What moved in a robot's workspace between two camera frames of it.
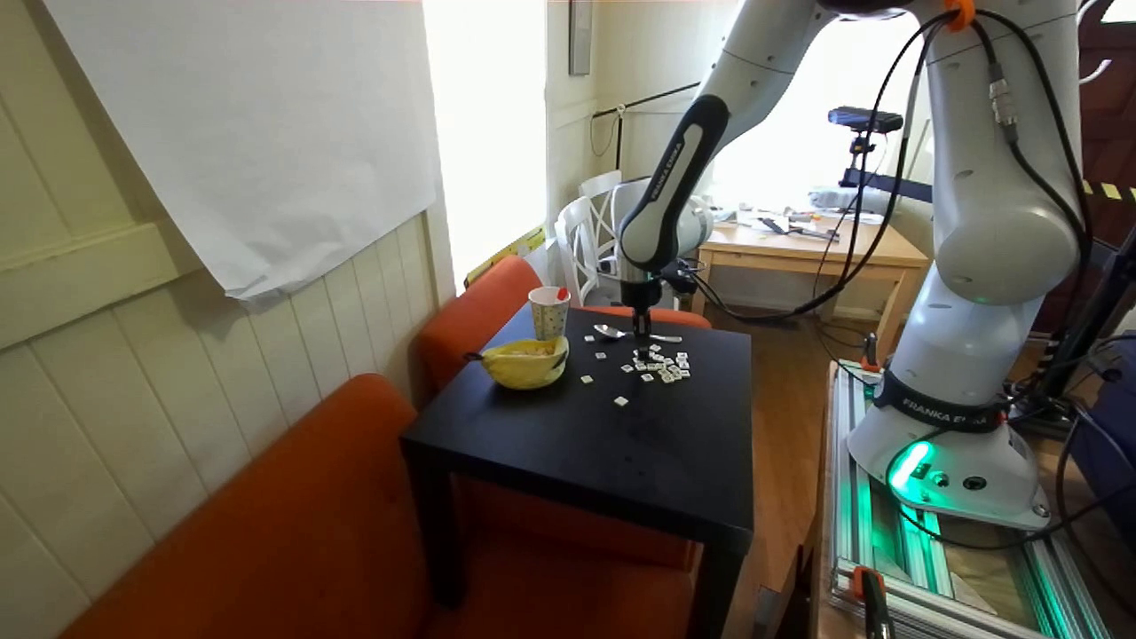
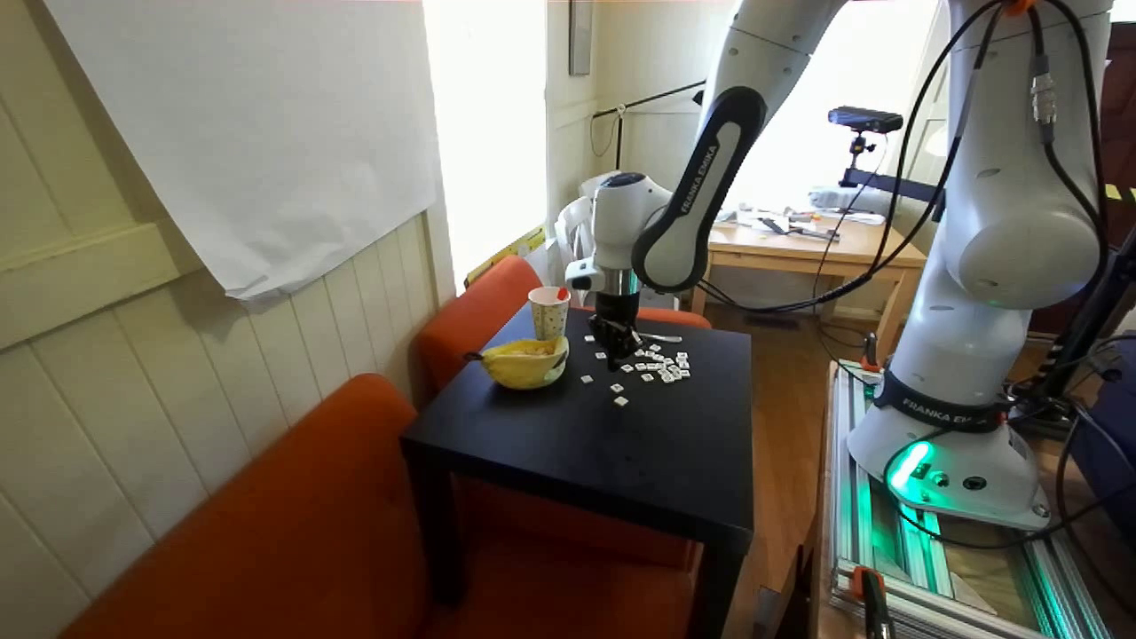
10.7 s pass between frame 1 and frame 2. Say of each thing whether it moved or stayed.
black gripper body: moved
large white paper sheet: stayed
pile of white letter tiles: stayed
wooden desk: stayed
